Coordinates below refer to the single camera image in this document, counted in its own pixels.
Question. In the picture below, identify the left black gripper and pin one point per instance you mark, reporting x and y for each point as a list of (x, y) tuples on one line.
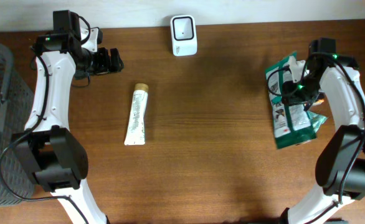
[(104, 66)]

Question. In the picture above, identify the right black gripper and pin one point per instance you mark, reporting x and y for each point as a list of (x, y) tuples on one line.
[(292, 96)]

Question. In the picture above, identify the green white wipes packet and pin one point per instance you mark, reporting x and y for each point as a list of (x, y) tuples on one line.
[(291, 124)]

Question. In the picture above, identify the white printed tube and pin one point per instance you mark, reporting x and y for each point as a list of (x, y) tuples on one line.
[(135, 134)]

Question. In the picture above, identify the orange small tissue pack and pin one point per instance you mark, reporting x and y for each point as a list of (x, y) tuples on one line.
[(319, 99)]

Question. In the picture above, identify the light teal wipe sachet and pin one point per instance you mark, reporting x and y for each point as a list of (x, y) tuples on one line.
[(316, 120)]

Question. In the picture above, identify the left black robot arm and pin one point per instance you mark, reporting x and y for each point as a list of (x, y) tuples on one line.
[(48, 152)]

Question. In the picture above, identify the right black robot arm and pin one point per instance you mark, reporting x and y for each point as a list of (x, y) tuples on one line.
[(340, 168)]

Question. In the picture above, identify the white barcode scanner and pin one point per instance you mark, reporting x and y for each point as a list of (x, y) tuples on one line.
[(183, 35)]

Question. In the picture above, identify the grey plastic mesh basket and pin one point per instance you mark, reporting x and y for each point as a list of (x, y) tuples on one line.
[(2, 124)]

